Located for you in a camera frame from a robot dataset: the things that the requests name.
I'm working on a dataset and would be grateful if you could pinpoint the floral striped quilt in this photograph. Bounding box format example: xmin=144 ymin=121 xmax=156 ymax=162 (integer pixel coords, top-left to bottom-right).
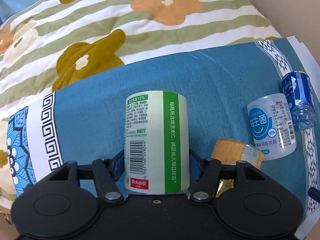
xmin=1 ymin=0 xmax=279 ymax=213

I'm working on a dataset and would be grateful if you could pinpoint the green label plastic cup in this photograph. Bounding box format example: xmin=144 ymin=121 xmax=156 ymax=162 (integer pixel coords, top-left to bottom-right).
xmin=124 ymin=90 xmax=190 ymax=194

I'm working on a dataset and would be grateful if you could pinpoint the white label plastic cup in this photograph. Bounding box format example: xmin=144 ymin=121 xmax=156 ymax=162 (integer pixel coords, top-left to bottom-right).
xmin=247 ymin=93 xmax=297 ymax=160

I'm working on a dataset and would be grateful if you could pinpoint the blue plastic cup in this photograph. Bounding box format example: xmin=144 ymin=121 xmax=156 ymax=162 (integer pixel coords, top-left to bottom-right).
xmin=281 ymin=71 xmax=317 ymax=131

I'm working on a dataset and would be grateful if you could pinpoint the blue patterned cloth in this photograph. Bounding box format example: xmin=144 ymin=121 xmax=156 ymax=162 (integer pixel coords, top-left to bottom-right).
xmin=6 ymin=36 xmax=320 ymax=239

